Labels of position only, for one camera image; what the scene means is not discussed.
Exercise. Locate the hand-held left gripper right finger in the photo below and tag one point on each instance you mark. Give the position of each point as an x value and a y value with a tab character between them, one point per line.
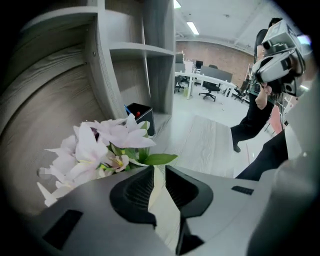
190	197

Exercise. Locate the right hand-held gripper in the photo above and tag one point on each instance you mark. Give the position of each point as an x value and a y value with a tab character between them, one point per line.
277	65

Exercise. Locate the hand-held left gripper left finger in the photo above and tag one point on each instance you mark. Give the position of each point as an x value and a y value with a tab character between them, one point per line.
132	197

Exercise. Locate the pale pink artificial flowers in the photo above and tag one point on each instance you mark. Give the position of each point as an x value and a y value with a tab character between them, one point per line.
87	150

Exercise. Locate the person's right forearm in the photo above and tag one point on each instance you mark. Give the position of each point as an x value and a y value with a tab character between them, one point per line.
261	101

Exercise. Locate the person's right hand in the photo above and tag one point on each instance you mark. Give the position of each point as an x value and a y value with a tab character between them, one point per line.
266	89

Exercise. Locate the black office chair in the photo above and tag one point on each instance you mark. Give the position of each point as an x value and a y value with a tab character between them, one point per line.
179	83
240	93
210	87

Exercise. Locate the grey desk partition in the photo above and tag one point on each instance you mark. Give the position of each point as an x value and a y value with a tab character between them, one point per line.
216	73

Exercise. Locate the person's black trousers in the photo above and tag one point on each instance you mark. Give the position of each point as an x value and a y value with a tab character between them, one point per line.
252	122

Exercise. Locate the long white office desk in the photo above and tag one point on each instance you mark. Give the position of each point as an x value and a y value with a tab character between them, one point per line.
200	78

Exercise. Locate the black square pen holder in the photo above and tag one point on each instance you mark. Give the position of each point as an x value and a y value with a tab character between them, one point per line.
145	117

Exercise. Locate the blue pen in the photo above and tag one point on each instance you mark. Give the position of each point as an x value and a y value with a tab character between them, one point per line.
127	109

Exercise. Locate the rectangular ceiling light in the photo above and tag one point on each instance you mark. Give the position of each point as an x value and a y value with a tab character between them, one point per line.
192	28
176	3

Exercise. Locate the green waste bin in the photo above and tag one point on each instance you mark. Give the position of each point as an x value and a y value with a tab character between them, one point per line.
186	92

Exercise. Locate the grey wooden shelf unit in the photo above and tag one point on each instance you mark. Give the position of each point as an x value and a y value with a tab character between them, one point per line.
62	82

